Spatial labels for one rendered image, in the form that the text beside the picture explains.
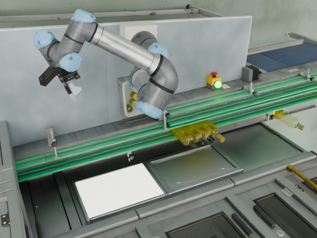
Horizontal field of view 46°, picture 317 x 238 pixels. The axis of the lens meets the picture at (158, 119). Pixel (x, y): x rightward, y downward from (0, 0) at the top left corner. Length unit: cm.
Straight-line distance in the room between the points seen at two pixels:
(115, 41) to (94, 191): 92
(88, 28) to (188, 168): 109
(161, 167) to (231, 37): 95
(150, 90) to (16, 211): 67
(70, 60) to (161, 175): 98
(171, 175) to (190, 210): 26
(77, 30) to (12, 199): 68
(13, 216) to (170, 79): 76
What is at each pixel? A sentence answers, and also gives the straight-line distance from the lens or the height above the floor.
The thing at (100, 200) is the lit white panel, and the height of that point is 121.
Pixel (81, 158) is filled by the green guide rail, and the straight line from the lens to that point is 214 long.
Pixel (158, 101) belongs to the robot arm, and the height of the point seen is 147.
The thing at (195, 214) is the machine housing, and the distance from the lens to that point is 190.
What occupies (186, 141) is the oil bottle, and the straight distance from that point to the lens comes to 213.
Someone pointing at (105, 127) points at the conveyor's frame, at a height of 80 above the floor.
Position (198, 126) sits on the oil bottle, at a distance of 223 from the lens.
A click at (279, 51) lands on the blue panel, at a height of 40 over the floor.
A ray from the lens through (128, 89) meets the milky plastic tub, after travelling 220.
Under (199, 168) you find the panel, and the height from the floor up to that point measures 119.
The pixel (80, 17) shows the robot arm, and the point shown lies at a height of 140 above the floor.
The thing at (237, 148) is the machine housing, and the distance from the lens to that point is 239.
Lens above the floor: 270
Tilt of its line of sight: 55 degrees down
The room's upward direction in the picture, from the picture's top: 136 degrees clockwise
